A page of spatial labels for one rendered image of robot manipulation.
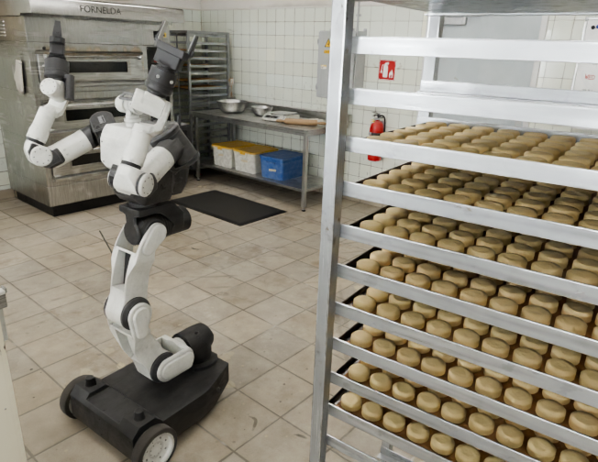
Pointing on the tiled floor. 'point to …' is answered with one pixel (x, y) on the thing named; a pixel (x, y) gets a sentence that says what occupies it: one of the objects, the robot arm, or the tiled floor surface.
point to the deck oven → (85, 48)
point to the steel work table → (267, 129)
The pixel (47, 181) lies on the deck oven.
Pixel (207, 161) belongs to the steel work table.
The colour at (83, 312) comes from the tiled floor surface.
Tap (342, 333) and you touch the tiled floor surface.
